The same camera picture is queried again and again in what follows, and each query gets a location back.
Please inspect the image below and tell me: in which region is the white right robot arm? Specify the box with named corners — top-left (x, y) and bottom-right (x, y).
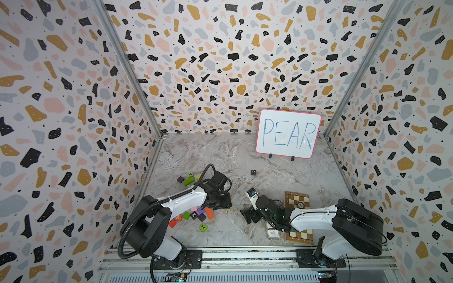
top-left (241, 189), bottom-right (386, 268)

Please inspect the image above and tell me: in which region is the long orange block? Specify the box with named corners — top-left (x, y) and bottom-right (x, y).
top-left (205, 207), bottom-right (215, 219)

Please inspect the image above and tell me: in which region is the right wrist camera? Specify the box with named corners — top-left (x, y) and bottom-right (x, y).
top-left (246, 187), bottom-right (259, 211)

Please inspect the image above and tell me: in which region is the pink framed whiteboard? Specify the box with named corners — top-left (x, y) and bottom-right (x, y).
top-left (256, 109), bottom-right (322, 159)

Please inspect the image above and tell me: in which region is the playing card box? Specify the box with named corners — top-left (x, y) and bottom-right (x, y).
top-left (266, 223), bottom-right (281, 240)

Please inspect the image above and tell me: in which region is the wooden chessboard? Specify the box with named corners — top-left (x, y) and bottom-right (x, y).
top-left (284, 191), bottom-right (314, 246)

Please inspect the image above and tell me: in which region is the green I letter block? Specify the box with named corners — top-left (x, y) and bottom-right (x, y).
top-left (199, 224), bottom-right (208, 232)

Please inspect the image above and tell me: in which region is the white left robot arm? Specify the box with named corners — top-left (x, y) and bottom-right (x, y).
top-left (117, 164), bottom-right (232, 267)

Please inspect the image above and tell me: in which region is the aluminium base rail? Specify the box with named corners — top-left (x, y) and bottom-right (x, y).
top-left (94, 246), bottom-right (403, 283)

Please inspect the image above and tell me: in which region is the long green block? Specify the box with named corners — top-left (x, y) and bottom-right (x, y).
top-left (183, 176), bottom-right (195, 186)

